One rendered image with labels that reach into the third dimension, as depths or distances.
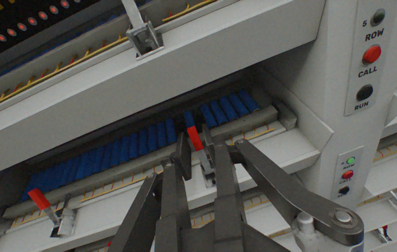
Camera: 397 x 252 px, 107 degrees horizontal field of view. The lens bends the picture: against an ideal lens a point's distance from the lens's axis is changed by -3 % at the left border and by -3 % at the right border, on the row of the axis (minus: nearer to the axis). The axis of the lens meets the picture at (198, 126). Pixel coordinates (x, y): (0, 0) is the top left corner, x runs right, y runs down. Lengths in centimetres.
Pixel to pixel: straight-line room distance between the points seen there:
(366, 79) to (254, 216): 32
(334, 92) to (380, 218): 51
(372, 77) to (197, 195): 26
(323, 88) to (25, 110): 32
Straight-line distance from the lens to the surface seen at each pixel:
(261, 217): 42
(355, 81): 24
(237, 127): 26
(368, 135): 32
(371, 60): 24
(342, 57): 22
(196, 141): 21
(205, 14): 20
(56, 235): 38
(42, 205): 36
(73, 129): 21
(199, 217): 44
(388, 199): 72
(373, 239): 87
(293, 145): 28
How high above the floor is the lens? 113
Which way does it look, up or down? 30 degrees down
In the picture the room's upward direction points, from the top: 24 degrees counter-clockwise
